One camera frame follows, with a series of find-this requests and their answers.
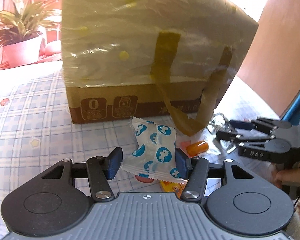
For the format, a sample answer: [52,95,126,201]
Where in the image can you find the plaid bed sheet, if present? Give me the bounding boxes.
[0,61,279,239]

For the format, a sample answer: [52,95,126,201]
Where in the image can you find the clear bun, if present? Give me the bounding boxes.
[206,113,236,154]

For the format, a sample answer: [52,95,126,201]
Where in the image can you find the sausage snack packet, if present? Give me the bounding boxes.
[176,135,221,157]

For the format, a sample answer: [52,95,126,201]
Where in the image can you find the white blue candy packets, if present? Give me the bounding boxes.
[121,117,185,184]

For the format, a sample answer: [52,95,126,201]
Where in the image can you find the small orange snack packet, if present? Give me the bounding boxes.
[159,180,187,199]

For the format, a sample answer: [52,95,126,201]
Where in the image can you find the pink potted plant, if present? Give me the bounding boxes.
[0,0,62,53]

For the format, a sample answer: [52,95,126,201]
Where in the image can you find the person's right hand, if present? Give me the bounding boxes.
[269,164,300,188]

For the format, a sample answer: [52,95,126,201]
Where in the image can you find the cardboard box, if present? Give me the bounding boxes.
[61,0,258,136]

